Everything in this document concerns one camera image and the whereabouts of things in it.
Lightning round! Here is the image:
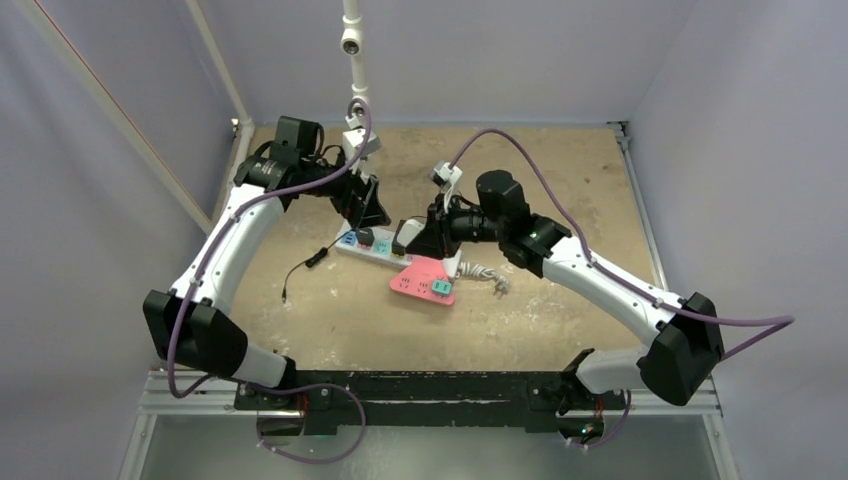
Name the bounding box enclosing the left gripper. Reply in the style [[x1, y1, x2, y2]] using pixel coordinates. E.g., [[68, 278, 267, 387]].
[[300, 147, 390, 227]]

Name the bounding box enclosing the white square plug adapter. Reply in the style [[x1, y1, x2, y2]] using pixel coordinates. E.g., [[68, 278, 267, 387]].
[[395, 218, 425, 247]]

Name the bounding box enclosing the white multicolour power strip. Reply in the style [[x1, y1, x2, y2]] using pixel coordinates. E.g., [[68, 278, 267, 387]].
[[334, 222, 421, 270]]

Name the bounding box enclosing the pink triangular power socket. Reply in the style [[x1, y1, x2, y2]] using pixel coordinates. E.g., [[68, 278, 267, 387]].
[[389, 257, 455, 306]]

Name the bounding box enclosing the teal white plug adapter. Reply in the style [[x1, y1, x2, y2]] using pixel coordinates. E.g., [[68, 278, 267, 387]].
[[430, 279, 453, 297]]

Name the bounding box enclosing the black power adapter with switch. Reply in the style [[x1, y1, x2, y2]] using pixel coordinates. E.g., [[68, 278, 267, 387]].
[[281, 227, 374, 303]]

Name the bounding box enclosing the white PVC pipe frame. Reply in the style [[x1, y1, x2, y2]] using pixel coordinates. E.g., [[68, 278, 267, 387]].
[[1, 1, 349, 243]]

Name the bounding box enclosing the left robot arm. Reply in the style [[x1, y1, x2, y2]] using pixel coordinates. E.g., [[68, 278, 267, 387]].
[[142, 107, 391, 409]]

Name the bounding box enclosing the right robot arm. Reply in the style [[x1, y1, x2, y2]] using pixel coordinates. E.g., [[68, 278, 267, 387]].
[[396, 170, 725, 409]]

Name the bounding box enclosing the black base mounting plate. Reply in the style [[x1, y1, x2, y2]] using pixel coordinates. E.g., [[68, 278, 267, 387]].
[[234, 370, 625, 435]]

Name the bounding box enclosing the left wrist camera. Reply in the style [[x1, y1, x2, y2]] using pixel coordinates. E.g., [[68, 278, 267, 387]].
[[341, 127, 382, 179]]

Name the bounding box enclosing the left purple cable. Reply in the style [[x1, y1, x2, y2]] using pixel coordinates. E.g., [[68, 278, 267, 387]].
[[165, 97, 374, 466]]

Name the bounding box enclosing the purple cable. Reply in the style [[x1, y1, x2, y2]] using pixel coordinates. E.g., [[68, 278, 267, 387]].
[[447, 128, 796, 452], [165, 97, 374, 466]]

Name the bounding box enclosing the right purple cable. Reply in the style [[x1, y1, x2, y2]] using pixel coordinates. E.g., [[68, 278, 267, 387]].
[[447, 128, 796, 452]]

